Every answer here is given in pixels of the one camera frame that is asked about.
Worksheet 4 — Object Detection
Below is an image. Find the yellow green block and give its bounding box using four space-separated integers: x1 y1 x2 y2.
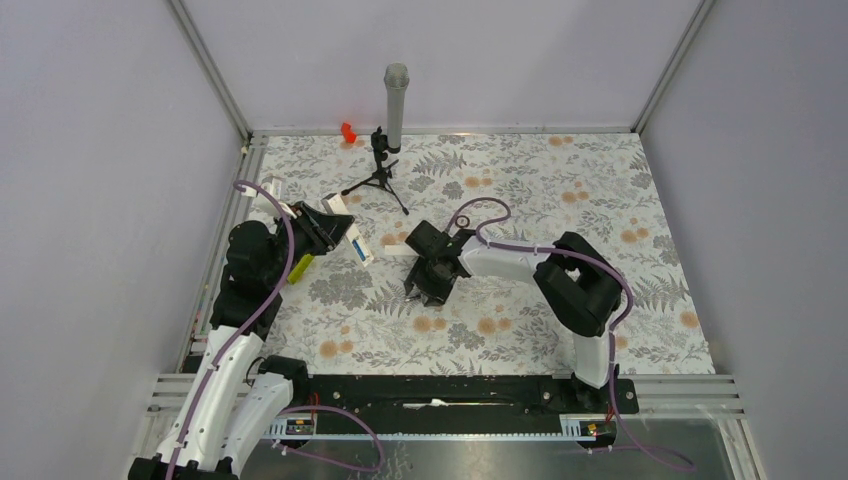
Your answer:
287 254 314 285

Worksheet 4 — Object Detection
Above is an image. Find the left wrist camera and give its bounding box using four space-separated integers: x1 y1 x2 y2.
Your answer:
234 175 297 219

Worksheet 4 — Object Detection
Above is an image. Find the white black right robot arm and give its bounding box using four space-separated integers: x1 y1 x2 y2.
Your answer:
404 221 626 412

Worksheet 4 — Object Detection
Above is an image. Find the orange plastic clip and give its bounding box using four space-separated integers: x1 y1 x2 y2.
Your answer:
340 122 358 144

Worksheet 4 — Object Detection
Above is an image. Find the slotted grey cable duct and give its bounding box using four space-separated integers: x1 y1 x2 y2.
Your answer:
261 415 616 444

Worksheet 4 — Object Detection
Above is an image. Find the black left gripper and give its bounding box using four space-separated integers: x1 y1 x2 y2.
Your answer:
263 200 353 286

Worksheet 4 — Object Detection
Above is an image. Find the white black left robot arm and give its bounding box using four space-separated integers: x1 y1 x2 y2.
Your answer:
128 202 355 479

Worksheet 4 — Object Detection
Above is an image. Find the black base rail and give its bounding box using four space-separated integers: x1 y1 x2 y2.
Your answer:
277 375 640 434

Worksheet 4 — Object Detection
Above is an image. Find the black microphone stand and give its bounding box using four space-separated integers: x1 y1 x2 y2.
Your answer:
341 126 410 215

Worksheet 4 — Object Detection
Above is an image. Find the grey microphone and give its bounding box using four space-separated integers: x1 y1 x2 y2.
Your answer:
384 62 410 153

